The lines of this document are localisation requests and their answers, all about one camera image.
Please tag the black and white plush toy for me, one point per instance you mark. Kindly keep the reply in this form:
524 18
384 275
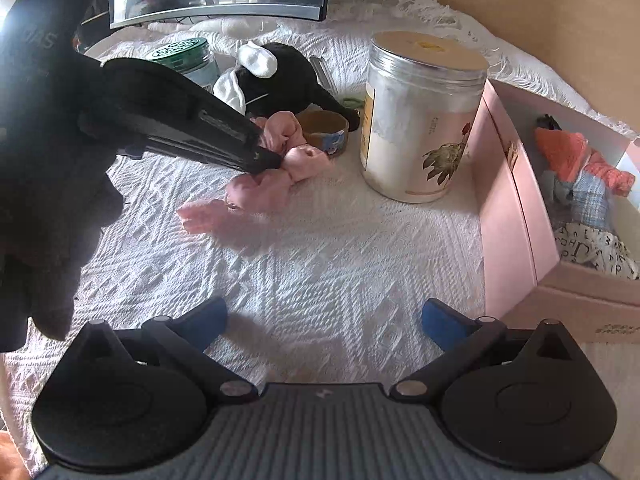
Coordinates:
276 77

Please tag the white knitted blanket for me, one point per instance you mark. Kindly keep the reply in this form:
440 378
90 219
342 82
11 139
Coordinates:
330 289

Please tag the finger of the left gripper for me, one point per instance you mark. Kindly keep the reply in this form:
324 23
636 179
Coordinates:
217 126
240 158

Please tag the green lid glass jar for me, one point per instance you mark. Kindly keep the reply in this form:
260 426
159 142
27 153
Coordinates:
190 58

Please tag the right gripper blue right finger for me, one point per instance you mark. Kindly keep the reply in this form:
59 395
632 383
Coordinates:
463 343

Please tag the pink cardboard box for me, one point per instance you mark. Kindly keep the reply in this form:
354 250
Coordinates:
525 279

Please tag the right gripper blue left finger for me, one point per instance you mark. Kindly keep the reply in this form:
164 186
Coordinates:
180 344

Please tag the grey patterned fabric pouch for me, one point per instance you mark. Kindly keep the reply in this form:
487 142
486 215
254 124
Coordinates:
578 187

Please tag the large clear powder jar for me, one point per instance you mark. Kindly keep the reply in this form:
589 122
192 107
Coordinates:
422 96

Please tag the black gloved left hand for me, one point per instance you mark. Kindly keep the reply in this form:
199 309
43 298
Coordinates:
56 198

